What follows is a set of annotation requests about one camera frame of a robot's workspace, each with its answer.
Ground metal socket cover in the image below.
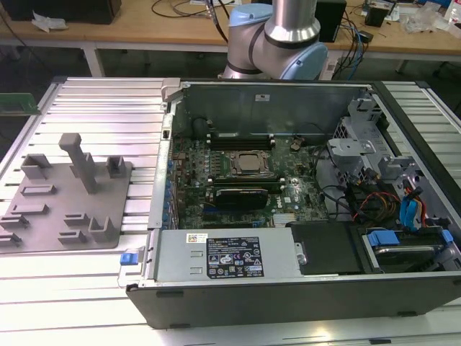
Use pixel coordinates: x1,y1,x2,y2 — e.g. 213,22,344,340
228,148,275,178

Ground black open PC case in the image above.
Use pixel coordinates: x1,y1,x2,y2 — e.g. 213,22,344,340
117,77,461,331

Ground red and orange wires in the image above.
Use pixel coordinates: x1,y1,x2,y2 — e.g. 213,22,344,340
353,191,401,221

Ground wooden workbench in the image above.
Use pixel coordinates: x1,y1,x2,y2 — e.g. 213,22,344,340
0,0,461,79

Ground black drive bay cover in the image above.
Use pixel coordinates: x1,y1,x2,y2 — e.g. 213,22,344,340
285,221,374,277

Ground grey power supply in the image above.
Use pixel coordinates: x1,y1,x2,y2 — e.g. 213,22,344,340
152,228,300,285

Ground green RAM stick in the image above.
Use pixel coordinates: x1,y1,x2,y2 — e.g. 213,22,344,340
0,92,39,116

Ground blue flat data wire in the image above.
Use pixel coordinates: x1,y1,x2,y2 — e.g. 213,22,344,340
398,193,423,232

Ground grey case corner bracket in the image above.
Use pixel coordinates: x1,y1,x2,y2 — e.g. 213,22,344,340
160,78,182,105

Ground small black device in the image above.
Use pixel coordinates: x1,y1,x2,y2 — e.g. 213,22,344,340
363,6,393,27

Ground hard disk in blue carrier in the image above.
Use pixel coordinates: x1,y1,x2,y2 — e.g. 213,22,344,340
364,226,455,273

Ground silver CPU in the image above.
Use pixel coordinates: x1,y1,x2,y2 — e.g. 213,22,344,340
238,152,267,172

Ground blue case latch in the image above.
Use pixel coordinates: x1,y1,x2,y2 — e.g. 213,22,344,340
120,252,140,268

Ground black box on workbench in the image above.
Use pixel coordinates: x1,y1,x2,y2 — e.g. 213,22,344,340
6,0,122,25

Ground metal drive cage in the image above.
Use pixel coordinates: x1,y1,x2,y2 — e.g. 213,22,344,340
326,96,426,203

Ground green motherboard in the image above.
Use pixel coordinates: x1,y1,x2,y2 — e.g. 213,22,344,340
167,132,334,230

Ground black RAM slot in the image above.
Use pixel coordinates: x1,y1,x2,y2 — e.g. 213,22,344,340
207,140,277,152
206,131,275,142

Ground black computer tower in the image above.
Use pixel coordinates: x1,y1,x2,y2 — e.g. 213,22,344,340
315,0,348,43

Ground black graphics card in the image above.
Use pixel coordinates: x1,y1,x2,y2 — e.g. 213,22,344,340
204,186,270,210

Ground clear plastic bags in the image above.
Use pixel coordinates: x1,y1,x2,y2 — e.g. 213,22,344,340
398,9,446,36

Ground crumpled white paper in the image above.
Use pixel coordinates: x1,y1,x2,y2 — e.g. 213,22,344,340
30,9,68,34

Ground blue cable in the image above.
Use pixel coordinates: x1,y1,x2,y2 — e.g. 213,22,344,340
349,19,365,79

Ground grey parts rack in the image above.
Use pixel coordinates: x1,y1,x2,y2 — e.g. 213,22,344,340
0,132,135,254

